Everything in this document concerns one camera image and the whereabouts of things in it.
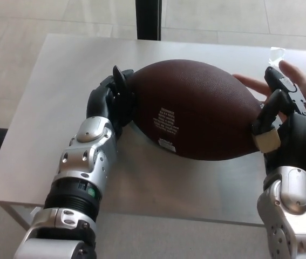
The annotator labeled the clear tape piece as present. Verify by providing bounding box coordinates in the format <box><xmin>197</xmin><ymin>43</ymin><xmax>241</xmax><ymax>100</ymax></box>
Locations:
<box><xmin>268</xmin><ymin>46</ymin><xmax>286</xmax><ymax>66</ymax></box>

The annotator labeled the black vertical window post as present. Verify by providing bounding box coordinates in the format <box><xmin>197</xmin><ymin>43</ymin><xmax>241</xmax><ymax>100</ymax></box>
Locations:
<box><xmin>135</xmin><ymin>0</ymin><xmax>162</xmax><ymax>42</ymax></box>

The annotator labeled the white metal table leg frame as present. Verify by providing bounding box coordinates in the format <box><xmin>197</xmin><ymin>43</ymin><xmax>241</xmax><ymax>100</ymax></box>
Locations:
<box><xmin>0</xmin><ymin>202</ymin><xmax>46</xmax><ymax>233</ymax></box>

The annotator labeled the brown leather american football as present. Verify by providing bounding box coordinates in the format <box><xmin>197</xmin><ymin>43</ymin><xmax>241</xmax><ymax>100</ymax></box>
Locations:
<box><xmin>130</xmin><ymin>59</ymin><xmax>266</xmax><ymax>162</ymax></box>

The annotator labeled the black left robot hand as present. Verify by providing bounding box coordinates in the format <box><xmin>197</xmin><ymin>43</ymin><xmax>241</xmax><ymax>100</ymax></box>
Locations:
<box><xmin>86</xmin><ymin>65</ymin><xmax>139</xmax><ymax>135</ymax></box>

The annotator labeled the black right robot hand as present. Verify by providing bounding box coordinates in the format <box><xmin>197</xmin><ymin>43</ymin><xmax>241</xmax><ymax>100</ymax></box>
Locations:
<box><xmin>251</xmin><ymin>66</ymin><xmax>306</xmax><ymax>173</ymax></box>

